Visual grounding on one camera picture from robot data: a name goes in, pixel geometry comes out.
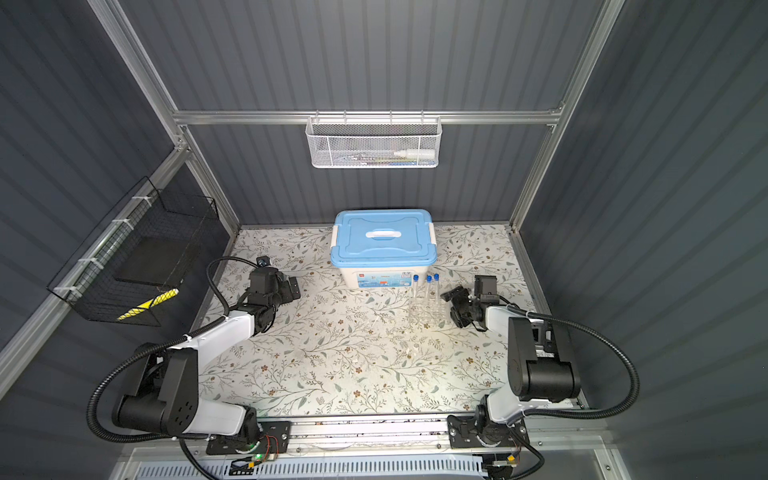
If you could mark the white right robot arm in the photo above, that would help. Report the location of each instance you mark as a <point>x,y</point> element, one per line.
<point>540,365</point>

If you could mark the black wire mesh basket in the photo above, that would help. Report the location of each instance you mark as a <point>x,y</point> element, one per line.
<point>86,282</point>

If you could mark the black pad in basket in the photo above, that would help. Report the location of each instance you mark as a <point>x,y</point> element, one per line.
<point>159,262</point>

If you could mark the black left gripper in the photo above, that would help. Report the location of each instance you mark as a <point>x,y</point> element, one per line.
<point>286,296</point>

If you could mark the blue plastic bin lid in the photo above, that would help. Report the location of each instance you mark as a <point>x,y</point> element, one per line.
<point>383,238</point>

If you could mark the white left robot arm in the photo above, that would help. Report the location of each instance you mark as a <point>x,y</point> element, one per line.
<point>161,394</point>

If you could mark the white wire mesh basket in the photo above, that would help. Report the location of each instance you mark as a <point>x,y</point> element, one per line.
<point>349,145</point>

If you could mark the white bottle in basket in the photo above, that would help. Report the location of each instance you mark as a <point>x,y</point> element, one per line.
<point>416,154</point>

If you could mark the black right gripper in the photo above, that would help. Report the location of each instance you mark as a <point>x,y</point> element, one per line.
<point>458,295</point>

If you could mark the white plastic storage bin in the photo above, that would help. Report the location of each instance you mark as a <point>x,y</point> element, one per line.
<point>382,277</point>

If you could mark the clear test tube rack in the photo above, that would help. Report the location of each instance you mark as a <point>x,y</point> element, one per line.
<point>420,318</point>

